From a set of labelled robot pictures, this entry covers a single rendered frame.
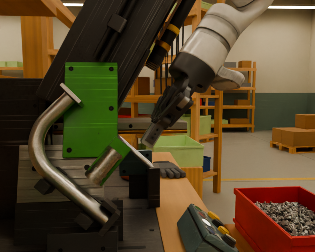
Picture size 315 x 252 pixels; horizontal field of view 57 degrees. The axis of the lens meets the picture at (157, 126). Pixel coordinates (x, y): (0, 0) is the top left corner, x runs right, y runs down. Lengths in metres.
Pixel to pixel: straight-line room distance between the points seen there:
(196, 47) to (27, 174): 0.43
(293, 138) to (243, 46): 4.56
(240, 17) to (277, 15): 10.25
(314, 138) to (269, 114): 3.84
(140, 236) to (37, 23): 1.11
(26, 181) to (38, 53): 0.89
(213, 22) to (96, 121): 0.31
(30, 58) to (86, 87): 0.85
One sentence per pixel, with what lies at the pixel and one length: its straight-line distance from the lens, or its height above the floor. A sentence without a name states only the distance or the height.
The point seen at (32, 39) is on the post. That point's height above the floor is 1.45.
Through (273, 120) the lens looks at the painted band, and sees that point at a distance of 10.51.
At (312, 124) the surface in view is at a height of 0.55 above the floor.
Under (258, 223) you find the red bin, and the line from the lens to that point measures 0.81.
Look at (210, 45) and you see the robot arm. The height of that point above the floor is 1.28.
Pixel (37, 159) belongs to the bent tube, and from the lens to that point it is 0.62.
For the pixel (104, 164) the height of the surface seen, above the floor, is 1.06.
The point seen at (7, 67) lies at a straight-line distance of 9.93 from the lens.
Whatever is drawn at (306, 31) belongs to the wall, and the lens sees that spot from 11.10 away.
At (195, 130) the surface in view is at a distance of 3.19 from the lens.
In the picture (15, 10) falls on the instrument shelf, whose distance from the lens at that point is 1.22.
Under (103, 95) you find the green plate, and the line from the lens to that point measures 0.65.
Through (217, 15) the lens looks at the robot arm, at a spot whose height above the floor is 1.33.
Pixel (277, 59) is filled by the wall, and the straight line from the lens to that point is 10.56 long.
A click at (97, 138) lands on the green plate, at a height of 1.11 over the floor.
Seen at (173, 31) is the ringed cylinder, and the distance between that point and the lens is 0.88.
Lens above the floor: 1.20
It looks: 6 degrees down
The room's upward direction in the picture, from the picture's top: straight up
